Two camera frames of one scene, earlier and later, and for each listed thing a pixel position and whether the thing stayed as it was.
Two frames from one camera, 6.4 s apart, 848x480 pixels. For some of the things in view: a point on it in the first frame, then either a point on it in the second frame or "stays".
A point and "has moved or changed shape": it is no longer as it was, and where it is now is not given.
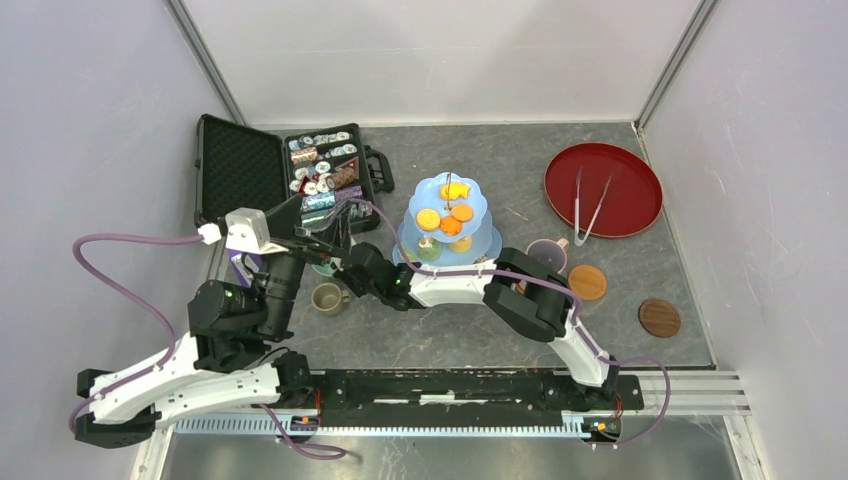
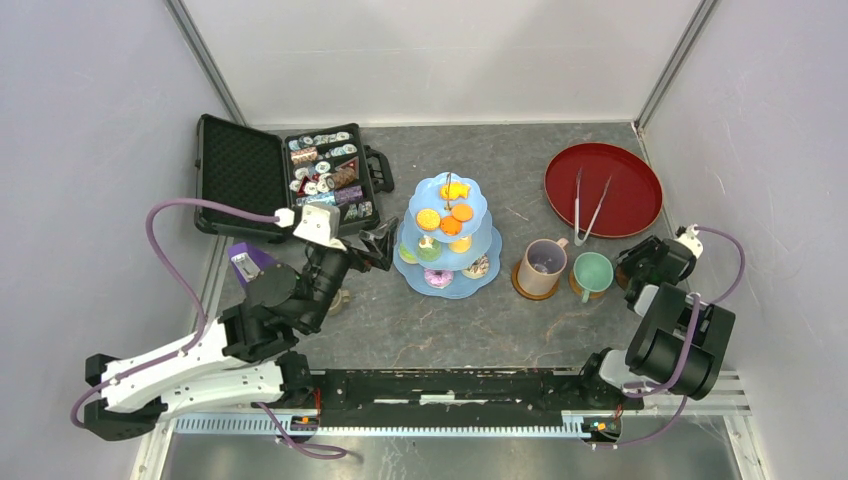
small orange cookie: (462, 212) stays
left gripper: (285, 220) → (381, 242)
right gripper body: (358, 289) → (635, 260)
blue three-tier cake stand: (447, 223) stays
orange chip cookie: (450, 225) stays
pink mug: (550, 253) stays
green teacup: (327, 269) has moved or changed shape
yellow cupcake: (461, 246) stays
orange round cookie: (428, 219) stays
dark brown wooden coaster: (659, 318) has moved or changed shape
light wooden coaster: (588, 281) stays
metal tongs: (578, 240) stays
